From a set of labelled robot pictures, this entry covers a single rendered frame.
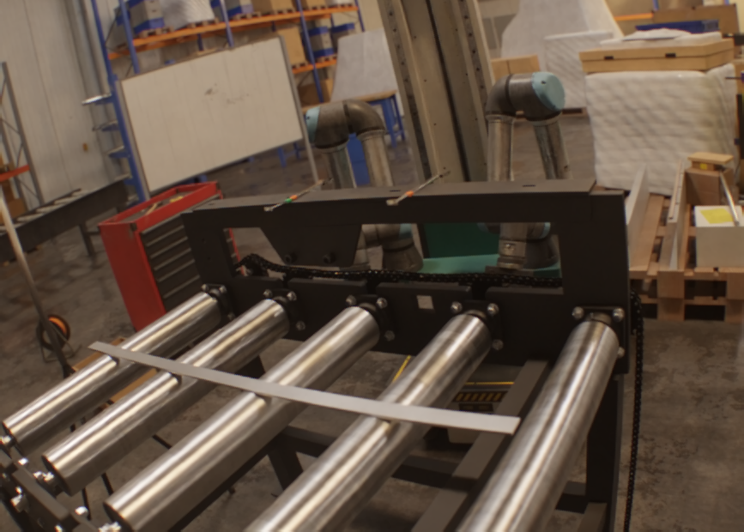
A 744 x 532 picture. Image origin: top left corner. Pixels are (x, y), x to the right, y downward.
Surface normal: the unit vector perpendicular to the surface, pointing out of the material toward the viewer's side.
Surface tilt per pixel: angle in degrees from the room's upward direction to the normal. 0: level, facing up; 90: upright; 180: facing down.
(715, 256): 90
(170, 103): 90
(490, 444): 0
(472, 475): 0
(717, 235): 90
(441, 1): 90
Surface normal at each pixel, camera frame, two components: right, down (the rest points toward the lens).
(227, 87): 0.52, 0.18
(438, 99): -0.37, 0.39
